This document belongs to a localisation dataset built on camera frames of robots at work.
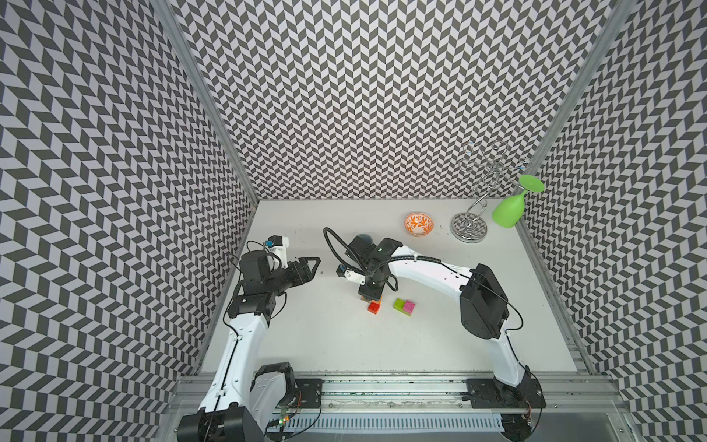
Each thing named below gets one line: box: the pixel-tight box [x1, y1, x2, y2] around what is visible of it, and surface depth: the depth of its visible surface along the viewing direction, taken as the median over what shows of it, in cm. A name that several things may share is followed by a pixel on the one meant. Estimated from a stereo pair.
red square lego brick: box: [367, 299, 382, 315], surface depth 89 cm
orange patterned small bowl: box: [404, 212, 434, 237], surface depth 110 cm
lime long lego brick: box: [393, 297, 410, 316], surface depth 90 cm
